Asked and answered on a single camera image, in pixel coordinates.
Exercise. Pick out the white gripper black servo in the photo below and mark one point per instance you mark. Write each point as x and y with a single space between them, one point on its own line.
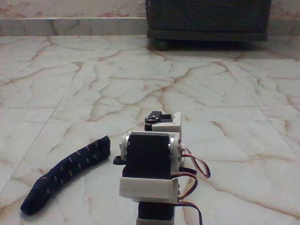
167 126

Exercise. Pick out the navy sock with orange marks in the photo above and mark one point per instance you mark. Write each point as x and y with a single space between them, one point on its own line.
70 166

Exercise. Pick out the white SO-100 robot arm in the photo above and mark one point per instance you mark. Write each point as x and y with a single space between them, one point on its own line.
145 154

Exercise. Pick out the round dark cabinet foot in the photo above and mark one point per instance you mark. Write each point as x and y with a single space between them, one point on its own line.
160 45

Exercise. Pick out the dark wooden cabinet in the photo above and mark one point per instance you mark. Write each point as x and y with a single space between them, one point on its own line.
208 16

